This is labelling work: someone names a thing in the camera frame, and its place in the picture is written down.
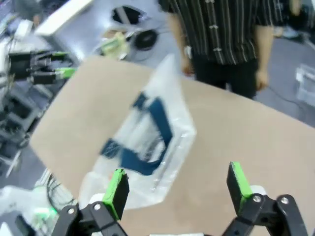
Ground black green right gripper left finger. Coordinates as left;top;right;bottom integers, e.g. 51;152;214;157
53;168;130;236

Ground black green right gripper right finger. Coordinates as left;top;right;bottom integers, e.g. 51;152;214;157
221;161;308;236

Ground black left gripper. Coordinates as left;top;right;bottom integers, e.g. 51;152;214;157
8;51;77;86

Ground clear plastic bag blue handles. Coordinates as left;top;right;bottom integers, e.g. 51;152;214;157
78;53;197;209

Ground person's right forearm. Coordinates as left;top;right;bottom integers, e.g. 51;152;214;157
168;16;193;62

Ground person's left forearm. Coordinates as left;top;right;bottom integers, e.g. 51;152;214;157
254;22;275;73

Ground green white paper bag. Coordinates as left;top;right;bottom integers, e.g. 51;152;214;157
97;33;129;59

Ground person's left hand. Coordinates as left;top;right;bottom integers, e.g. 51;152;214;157
255;69;270;92

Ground person's right hand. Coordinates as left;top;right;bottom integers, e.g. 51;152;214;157
181;58;196;76

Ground white table with white legs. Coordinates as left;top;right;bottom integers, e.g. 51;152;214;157
33;0;95;38

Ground black equipment rack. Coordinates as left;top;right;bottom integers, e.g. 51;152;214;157
0;89;39;150

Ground black round object on floor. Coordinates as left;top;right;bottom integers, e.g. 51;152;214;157
134;29;158;50

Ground clear plastic storage box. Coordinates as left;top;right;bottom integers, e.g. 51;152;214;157
294;63;315;102

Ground person in striped shirt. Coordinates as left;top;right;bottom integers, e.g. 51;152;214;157
158;0;286;99

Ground bundle of black cables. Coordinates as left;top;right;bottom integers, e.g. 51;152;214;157
45;168;78;214

